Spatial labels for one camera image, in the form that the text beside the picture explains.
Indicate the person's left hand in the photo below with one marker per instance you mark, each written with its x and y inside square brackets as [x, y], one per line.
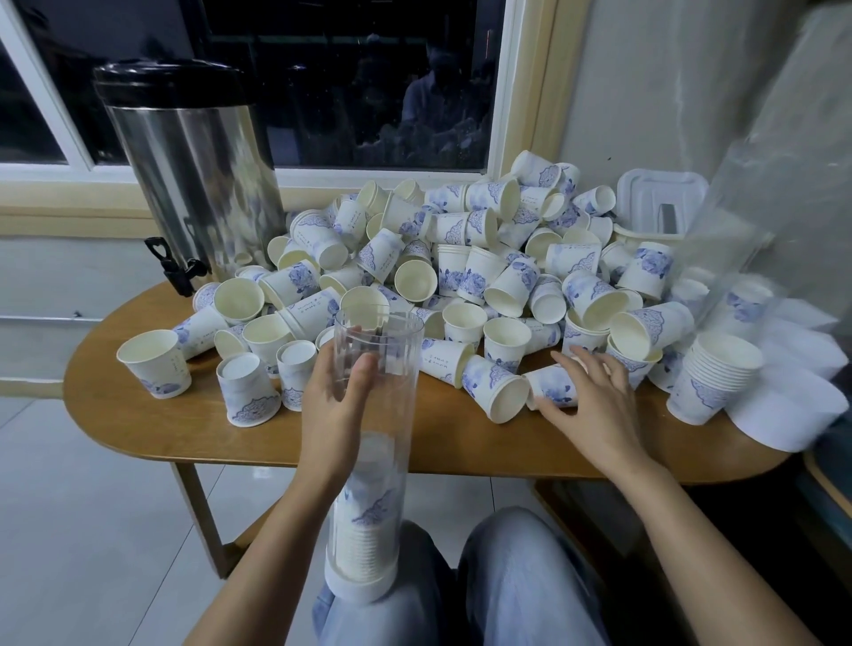
[333, 426]

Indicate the person's right hand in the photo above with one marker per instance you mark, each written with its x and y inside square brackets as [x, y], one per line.
[599, 415]

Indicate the single blue-printed paper cup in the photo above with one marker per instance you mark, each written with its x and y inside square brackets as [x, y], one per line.
[549, 386]

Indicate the clear plastic cup dispenser tube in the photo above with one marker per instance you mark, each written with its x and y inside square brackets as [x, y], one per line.
[386, 399]

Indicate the nested stack of paper cups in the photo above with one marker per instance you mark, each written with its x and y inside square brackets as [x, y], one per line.
[364, 519]
[716, 380]

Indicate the pile of paper cups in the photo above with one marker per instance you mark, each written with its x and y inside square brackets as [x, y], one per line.
[426, 253]

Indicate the person's left forearm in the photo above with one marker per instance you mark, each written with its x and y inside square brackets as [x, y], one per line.
[273, 572]

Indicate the person's right forearm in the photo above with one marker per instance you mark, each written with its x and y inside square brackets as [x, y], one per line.
[719, 559]

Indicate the person's blue jeans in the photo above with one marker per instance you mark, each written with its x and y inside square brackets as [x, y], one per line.
[526, 586]

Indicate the white plastic lid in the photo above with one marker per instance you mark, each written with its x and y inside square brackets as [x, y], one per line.
[659, 200]

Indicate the dark wooden side counter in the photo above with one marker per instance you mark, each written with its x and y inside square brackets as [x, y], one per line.
[832, 493]

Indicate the stainless steel water dispenser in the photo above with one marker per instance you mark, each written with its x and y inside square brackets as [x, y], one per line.
[200, 167]

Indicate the clear plastic bag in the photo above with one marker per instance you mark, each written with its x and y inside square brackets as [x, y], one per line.
[792, 186]

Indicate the white framed window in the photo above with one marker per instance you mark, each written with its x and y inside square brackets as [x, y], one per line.
[306, 80]

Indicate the wooden table leg frame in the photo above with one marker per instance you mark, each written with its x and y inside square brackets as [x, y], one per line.
[197, 513]

